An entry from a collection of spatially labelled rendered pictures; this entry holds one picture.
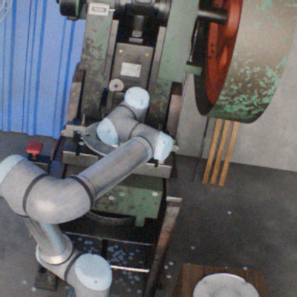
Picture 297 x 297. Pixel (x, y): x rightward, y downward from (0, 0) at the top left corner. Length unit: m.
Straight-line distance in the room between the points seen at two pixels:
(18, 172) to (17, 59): 2.07
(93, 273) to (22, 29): 2.03
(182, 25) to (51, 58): 1.57
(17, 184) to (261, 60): 0.81
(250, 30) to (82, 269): 0.89
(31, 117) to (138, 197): 1.59
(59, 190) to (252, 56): 0.72
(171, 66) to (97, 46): 0.28
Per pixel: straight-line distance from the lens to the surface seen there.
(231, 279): 1.86
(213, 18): 1.68
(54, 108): 3.14
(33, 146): 1.70
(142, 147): 1.19
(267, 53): 1.35
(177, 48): 1.60
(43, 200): 0.98
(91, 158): 1.79
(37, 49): 2.97
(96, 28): 1.58
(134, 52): 1.65
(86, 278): 1.31
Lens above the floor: 1.65
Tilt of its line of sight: 31 degrees down
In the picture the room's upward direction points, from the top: 11 degrees clockwise
